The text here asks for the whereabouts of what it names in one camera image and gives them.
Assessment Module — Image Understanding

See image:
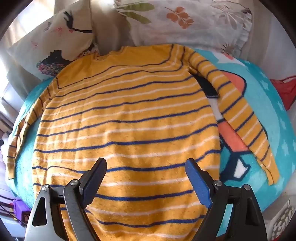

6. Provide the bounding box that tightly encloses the yellow striped towel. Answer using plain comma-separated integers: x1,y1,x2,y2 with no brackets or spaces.
6,44,281,241

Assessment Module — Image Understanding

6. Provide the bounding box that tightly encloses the purple plastic object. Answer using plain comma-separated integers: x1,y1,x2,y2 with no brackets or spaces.
13,197,31,220

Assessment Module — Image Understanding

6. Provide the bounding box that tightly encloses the white dotted storage basket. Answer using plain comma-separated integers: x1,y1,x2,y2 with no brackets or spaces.
269,198,294,241

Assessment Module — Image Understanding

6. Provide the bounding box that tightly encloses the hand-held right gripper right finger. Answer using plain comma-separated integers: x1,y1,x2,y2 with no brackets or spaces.
185,158,269,241

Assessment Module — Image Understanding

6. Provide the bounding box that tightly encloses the leaf print pillow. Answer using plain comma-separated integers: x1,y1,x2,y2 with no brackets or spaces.
114,0,253,55

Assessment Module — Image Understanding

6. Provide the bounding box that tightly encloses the red cloth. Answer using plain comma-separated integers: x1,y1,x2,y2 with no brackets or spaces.
270,75,296,111

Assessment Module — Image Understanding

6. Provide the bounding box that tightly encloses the teal printed blanket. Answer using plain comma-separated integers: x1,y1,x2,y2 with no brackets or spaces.
13,47,290,241

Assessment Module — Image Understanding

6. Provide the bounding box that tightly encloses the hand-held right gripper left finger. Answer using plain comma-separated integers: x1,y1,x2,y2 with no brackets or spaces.
25,158,107,241

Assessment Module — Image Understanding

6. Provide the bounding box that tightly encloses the eyelash print pillow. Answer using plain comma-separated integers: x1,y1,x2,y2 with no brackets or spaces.
7,0,99,81

